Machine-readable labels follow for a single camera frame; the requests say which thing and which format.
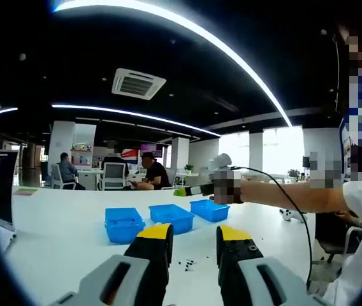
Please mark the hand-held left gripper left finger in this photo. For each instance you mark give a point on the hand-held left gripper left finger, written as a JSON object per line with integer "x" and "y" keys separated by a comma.
{"x": 120, "y": 280}

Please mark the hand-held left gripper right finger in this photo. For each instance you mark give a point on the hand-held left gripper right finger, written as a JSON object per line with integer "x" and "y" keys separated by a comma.
{"x": 264, "y": 280}

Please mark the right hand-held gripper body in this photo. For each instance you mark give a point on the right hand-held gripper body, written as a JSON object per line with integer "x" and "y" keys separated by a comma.
{"x": 222, "y": 162}

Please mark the blue plastic bin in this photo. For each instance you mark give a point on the blue plastic bin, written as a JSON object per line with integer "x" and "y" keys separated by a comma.
{"x": 123, "y": 224}
{"x": 209, "y": 210}
{"x": 171, "y": 218}

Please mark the potted green plant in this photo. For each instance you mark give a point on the potted green plant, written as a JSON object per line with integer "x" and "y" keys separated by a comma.
{"x": 189, "y": 168}
{"x": 293, "y": 173}

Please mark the white handheld controller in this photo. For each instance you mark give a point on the white handheld controller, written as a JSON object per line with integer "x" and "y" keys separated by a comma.
{"x": 287, "y": 215}

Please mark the white mesh office chair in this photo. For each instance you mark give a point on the white mesh office chair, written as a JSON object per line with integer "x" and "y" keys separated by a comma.
{"x": 113, "y": 173}

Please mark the black desk monitor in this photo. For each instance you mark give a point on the black desk monitor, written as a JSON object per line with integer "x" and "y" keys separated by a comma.
{"x": 306, "y": 161}

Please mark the curved ceiling light strip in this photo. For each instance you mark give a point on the curved ceiling light strip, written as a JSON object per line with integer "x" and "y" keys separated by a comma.
{"x": 130, "y": 113}

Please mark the ceiling air conditioner vent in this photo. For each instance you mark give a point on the ceiling air conditioner vent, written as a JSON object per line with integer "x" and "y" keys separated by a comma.
{"x": 139, "y": 84}

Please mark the colourful display shelf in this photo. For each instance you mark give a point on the colourful display shelf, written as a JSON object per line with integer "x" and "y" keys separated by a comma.
{"x": 81, "y": 156}

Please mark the white blue display board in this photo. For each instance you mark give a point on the white blue display board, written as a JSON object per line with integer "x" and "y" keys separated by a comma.
{"x": 344, "y": 137}

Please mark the colourful paper sheet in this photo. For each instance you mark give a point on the colourful paper sheet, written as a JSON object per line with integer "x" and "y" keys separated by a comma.
{"x": 25, "y": 191}

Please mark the long curved ceiling light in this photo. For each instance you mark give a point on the long curved ceiling light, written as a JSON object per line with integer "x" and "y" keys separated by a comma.
{"x": 200, "y": 27}

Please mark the white display pillar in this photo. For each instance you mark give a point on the white display pillar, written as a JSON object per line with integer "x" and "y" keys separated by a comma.
{"x": 60, "y": 140}

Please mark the silver laptop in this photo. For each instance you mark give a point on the silver laptop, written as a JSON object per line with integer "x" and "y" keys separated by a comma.
{"x": 2, "y": 185}

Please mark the short ceiling light strip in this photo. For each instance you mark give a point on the short ceiling light strip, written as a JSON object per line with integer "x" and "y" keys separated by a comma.
{"x": 4, "y": 111}

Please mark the purple wall screen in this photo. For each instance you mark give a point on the purple wall screen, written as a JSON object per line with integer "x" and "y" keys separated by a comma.
{"x": 151, "y": 150}

